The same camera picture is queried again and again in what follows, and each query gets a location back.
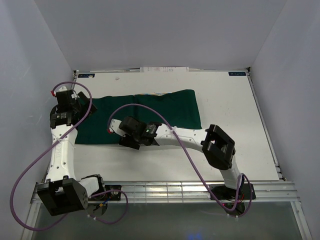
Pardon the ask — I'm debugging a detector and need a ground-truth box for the dark green surgical drape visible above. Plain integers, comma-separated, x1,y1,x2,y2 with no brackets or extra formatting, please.
74,88,203,147

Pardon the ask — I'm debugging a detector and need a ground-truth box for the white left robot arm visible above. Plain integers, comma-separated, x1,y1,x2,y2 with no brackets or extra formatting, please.
37,86,106,216

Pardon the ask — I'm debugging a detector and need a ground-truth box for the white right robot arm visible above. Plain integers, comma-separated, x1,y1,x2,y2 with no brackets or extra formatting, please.
109,116,244,199

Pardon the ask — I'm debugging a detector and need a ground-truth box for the blue label left corner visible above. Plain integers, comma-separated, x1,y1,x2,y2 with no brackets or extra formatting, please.
77,73,95,78

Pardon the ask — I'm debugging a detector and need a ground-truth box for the blue label corner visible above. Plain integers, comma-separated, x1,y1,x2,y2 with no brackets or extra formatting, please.
77,73,95,78
228,71,247,76

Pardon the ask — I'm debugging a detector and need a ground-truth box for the white paper sheet at back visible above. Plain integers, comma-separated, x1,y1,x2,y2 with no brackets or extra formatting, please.
140,66,189,73

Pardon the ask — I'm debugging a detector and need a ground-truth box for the blue label right corner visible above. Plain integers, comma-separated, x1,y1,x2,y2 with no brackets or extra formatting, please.
228,71,247,76

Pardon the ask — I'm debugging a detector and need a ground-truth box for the metal wire mesh tray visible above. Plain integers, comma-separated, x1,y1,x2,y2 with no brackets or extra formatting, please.
134,92,172,96

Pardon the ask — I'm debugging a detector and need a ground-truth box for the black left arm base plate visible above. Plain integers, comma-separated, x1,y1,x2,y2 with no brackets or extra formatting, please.
102,185,122,201

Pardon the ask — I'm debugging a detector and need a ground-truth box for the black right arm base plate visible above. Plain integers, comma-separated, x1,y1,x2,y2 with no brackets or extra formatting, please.
209,183,256,200

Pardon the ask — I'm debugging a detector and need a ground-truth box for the aluminium front frame rail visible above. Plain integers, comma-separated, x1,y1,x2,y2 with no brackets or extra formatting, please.
31,181,301,204

